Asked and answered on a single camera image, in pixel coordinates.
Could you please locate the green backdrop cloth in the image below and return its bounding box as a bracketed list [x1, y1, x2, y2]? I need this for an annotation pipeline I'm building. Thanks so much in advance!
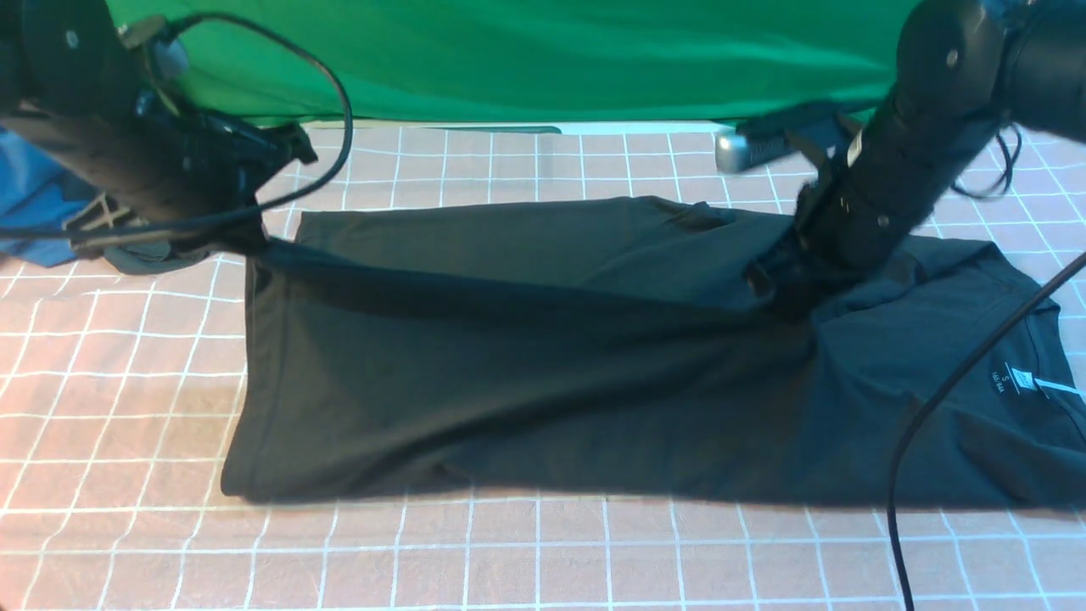
[109, 1, 913, 123]

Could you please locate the pink grid-pattern tablecloth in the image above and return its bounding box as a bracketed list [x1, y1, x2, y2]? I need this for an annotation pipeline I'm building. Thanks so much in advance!
[1, 123, 1083, 610]

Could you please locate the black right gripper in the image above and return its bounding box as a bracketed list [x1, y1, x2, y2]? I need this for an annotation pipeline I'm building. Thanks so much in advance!
[745, 199, 900, 320]

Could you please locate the dark gray long-sleeve shirt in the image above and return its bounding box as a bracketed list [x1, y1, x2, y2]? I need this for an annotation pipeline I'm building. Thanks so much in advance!
[220, 198, 1037, 507]

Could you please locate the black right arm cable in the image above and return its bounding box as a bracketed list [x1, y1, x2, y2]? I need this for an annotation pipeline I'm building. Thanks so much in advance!
[887, 250, 1086, 611]

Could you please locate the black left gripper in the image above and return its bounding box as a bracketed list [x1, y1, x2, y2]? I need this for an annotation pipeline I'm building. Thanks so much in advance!
[136, 89, 318, 255]

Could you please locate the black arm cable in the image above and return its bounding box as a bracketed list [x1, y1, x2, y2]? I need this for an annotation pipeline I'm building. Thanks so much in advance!
[0, 12, 355, 251]
[887, 250, 1086, 611]

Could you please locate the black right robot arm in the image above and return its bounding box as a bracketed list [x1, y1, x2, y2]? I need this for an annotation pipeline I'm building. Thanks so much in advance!
[744, 1, 1085, 318]

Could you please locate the blue crumpled garment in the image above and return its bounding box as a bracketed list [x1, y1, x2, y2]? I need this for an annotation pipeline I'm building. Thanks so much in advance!
[1, 129, 98, 268]

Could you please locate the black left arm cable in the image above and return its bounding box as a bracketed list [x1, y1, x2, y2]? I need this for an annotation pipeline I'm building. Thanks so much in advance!
[0, 12, 355, 251]

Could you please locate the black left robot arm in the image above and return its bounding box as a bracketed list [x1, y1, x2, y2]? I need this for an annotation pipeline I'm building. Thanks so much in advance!
[3, 1, 352, 258]

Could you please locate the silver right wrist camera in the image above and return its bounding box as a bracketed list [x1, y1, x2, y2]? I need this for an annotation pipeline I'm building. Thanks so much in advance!
[714, 104, 858, 175]

